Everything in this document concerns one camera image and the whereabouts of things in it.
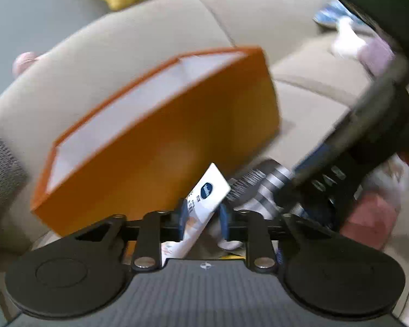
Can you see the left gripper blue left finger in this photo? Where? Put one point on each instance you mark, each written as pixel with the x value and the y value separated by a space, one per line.
pixel 182 220

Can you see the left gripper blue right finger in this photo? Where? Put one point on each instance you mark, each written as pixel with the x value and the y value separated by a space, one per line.
pixel 224 218

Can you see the white cream tube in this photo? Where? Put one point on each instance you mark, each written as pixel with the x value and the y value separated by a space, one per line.
pixel 201 204

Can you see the silver striped bottle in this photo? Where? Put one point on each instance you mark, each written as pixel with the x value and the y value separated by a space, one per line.
pixel 254 189

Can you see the purple fluffy blanket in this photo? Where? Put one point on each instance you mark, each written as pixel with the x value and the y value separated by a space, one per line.
pixel 375 56

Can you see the orange cardboard box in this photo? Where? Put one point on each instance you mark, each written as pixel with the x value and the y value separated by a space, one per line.
pixel 145 147

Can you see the white plush leg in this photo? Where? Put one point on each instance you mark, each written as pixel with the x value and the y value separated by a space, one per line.
pixel 347 43

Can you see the pink soft item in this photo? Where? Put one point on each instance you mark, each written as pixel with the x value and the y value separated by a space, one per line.
pixel 371 222

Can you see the blue patterned cushion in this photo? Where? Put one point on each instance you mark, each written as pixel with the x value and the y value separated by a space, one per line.
pixel 332 13

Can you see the beige sofa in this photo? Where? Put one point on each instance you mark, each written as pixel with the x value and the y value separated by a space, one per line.
pixel 86 66

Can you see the houndstooth pillow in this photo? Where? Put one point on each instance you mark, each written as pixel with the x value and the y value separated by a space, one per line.
pixel 13 179

